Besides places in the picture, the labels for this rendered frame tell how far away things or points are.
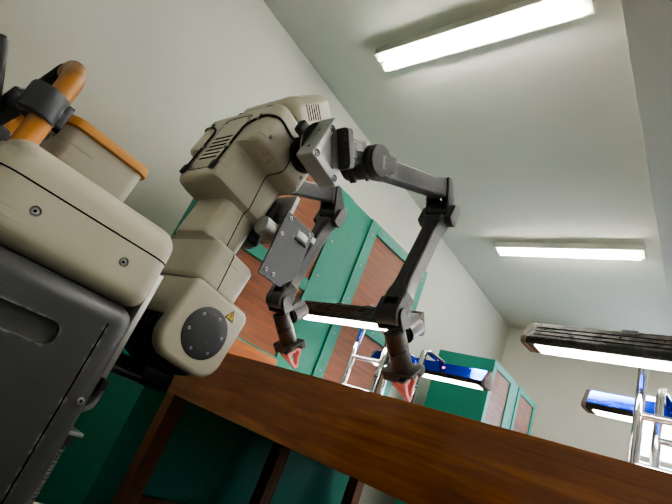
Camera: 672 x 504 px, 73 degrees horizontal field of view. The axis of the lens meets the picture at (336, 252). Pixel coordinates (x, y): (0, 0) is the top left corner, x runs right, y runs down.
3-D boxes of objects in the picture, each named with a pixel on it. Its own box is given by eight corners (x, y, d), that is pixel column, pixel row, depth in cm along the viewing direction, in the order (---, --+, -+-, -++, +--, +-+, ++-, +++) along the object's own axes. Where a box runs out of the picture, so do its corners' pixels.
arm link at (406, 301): (424, 202, 140) (456, 199, 133) (430, 215, 143) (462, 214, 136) (365, 314, 118) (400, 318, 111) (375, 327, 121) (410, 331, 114)
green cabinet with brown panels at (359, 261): (184, 318, 173) (283, 129, 208) (129, 307, 212) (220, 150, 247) (381, 420, 255) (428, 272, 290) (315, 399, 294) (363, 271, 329)
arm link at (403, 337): (378, 331, 118) (396, 333, 114) (393, 321, 123) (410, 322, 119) (384, 356, 119) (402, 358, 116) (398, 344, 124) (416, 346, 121)
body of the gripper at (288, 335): (287, 340, 160) (282, 321, 158) (306, 344, 152) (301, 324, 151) (273, 349, 155) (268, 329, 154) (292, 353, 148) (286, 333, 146)
